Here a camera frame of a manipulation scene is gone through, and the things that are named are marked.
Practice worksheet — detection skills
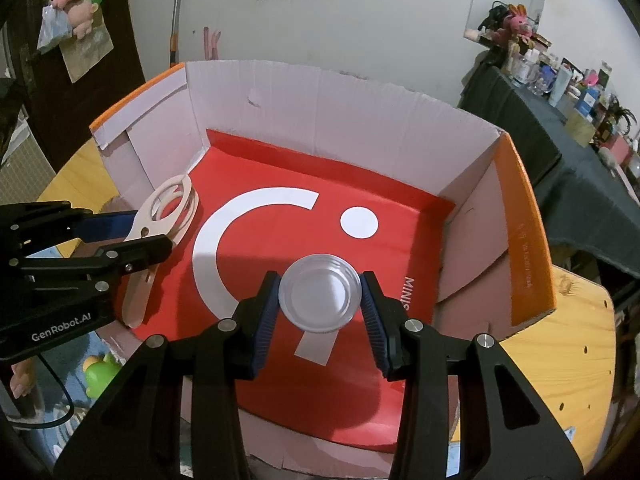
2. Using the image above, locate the broom with orange tip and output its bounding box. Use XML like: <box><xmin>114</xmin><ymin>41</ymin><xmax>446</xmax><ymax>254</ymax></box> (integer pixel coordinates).
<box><xmin>167</xmin><ymin>0</ymin><xmax>187</xmax><ymax>68</ymax></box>

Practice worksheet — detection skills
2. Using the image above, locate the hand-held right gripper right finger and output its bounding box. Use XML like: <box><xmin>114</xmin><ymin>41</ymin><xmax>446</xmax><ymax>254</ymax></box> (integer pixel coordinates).
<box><xmin>361</xmin><ymin>270</ymin><xmax>586</xmax><ymax>480</ymax></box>

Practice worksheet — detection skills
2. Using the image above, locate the translucent white bottle cap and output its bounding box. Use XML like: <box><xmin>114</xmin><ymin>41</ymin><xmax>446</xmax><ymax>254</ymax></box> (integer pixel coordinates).
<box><xmin>277</xmin><ymin>254</ymin><xmax>363</xmax><ymax>333</ymax></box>

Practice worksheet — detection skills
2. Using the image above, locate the pink bunny plush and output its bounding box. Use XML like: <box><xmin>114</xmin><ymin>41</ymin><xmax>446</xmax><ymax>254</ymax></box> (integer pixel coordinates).
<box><xmin>506</xmin><ymin>4</ymin><xmax>535</xmax><ymax>43</ymax></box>

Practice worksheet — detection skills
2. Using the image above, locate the green plastic toy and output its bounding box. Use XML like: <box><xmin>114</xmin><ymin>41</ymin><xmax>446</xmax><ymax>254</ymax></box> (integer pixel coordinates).
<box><xmin>82</xmin><ymin>352</ymin><xmax>123</xmax><ymax>401</ymax></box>

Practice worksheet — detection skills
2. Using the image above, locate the dark cloth covered table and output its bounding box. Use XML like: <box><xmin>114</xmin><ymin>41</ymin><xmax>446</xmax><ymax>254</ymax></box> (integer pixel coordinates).
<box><xmin>457</xmin><ymin>50</ymin><xmax>640</xmax><ymax>281</ymax></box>

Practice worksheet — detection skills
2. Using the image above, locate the pink folding rack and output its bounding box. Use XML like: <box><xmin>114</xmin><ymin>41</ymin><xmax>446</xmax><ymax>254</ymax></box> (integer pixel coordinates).
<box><xmin>202</xmin><ymin>25</ymin><xmax>222</xmax><ymax>61</ymax></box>

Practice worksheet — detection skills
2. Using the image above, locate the translucent plastic bag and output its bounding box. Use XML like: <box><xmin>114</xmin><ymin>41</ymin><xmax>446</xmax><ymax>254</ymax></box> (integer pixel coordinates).
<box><xmin>37</xmin><ymin>7</ymin><xmax>71</xmax><ymax>54</ymax></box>

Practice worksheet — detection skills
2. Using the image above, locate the black cable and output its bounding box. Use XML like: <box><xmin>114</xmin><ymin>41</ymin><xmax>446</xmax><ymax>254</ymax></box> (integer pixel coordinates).
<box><xmin>0</xmin><ymin>352</ymin><xmax>74</xmax><ymax>431</ymax></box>

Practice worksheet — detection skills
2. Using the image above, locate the person's left hand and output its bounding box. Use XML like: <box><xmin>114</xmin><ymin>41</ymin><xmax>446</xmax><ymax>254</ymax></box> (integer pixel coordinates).
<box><xmin>9</xmin><ymin>360</ymin><xmax>33</xmax><ymax>401</ymax></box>

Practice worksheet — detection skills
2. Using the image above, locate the dark wooden door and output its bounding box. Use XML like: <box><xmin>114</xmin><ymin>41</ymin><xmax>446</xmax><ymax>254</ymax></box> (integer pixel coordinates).
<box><xmin>0</xmin><ymin>0</ymin><xmax>147</xmax><ymax>181</ymax></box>

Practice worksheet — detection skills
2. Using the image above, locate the red printed paper sheet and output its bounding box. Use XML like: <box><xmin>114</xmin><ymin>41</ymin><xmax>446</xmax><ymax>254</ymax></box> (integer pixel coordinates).
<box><xmin>132</xmin><ymin>129</ymin><xmax>457</xmax><ymax>456</ymax></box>

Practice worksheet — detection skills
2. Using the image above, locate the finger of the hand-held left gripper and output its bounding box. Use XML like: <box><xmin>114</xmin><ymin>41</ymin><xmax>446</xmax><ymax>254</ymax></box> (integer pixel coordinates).
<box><xmin>0</xmin><ymin>201</ymin><xmax>139</xmax><ymax>261</ymax></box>
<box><xmin>0</xmin><ymin>233</ymin><xmax>174</xmax><ymax>307</ymax></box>

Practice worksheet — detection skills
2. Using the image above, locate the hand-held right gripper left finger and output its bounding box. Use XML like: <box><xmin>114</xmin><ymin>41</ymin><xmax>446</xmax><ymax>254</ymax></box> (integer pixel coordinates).
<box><xmin>52</xmin><ymin>270</ymin><xmax>281</xmax><ymax>480</ymax></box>

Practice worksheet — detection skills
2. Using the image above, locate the beige clothes clip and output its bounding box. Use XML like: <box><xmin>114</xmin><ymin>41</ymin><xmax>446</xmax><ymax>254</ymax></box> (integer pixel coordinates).
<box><xmin>120</xmin><ymin>172</ymin><xmax>201</xmax><ymax>331</ymax></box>

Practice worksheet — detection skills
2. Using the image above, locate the row of cosmetic bottles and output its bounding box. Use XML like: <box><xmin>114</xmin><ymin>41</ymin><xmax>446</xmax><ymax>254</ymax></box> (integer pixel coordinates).
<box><xmin>500</xmin><ymin>35</ymin><xmax>640</xmax><ymax>181</ymax></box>

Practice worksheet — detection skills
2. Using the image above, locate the cardboard box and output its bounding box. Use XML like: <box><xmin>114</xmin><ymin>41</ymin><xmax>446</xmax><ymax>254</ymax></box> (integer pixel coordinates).
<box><xmin>89</xmin><ymin>60</ymin><xmax>558</xmax><ymax>478</ymax></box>

